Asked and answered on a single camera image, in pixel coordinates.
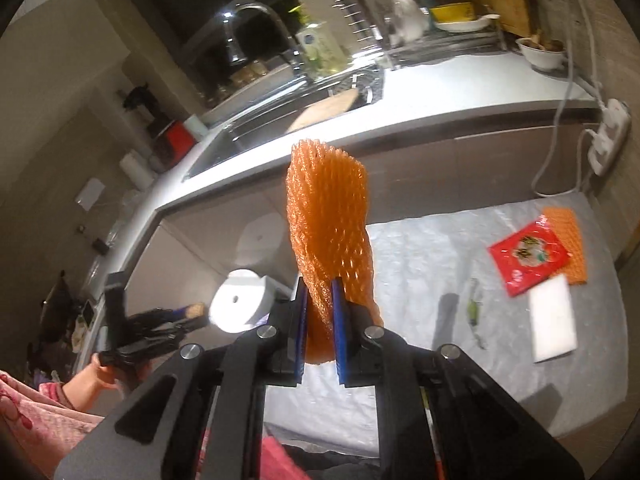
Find white foam block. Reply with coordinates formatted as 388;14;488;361
529;274;579;363

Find white trash bin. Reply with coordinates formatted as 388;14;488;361
209;269;300;336

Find group of glass jars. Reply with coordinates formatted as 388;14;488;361
227;59;273;88

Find silver padded table sheet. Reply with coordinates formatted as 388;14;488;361
264;192;632;461

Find metal dish rack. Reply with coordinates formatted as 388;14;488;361
320;0;512;70

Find deep white bowl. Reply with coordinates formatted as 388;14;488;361
390;0;432;43

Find light wooden chopping board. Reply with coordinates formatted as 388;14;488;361
292;91;361;133

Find chrome kitchen faucet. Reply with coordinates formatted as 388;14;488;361
222;2;304;70

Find red and black juicer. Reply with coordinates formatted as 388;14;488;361
122;82;197;162

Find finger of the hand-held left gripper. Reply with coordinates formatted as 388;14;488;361
144;316;207;350
126;306;195;332

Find yellow bowl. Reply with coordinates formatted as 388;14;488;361
429;4;476;24

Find beige kitchen base cabinet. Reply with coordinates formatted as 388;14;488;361
107;122;608;342

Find orange foam fruit net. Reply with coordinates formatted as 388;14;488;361
286;140;385;365
542;206;589;286

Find pink patterned clothing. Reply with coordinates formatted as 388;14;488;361
200;437;313;480

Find stainless steel sink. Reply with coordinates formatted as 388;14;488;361
182;67;387;183

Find person's left forearm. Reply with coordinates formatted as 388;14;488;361
0;369;106;480

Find white cup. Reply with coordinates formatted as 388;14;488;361
182;114;209;137

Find dark window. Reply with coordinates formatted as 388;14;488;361
110;0;301;92

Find red snack packet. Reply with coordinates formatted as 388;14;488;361
487;214;572;298

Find person's left hand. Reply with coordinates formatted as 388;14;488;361
75;360;151;417

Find white power strip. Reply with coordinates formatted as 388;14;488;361
587;99;632;176

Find green leaf twig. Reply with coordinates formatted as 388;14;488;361
464;277;489;351

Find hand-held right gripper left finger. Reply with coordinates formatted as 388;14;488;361
54;275;309;480

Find pile of brown chestnuts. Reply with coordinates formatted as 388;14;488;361
522;35;565;54

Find white paper towel roll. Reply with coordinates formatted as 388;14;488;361
120;152;156;192

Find white shallow dish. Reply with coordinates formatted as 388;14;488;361
432;15;493;34

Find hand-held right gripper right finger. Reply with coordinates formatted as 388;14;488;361
331;280;586;480

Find white bowl with brown rim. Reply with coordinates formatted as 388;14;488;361
516;37;569;72

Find white power cable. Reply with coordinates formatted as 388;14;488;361
560;0;606;98
530;72;603;198

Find white wall switch plate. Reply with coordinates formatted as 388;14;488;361
75;179;107;212

